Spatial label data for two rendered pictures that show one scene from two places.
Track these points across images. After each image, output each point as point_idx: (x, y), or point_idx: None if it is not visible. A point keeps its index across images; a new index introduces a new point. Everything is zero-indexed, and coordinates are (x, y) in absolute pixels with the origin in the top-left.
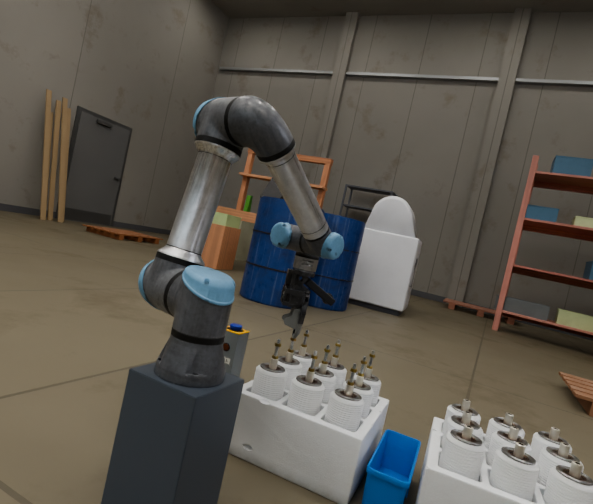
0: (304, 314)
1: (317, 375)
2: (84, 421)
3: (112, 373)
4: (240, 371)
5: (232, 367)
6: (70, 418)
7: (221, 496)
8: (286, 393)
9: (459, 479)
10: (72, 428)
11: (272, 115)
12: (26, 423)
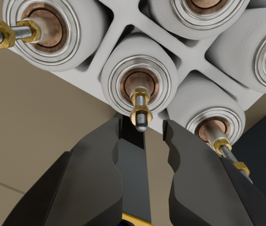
0: None
1: (236, 13)
2: (153, 201)
3: None
4: (118, 143)
5: (146, 166)
6: (151, 207)
7: (258, 110)
8: (189, 71)
9: None
10: (165, 204)
11: None
12: (164, 222)
